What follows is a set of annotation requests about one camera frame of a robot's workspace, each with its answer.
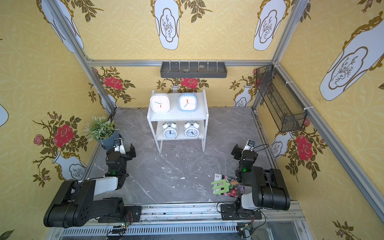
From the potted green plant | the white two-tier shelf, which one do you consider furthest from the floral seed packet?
the potted green plant

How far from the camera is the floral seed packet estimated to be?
32.2 inches

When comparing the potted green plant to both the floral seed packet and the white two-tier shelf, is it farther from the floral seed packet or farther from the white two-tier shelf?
the floral seed packet

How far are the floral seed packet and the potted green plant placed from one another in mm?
649

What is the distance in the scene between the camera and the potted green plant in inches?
33.8
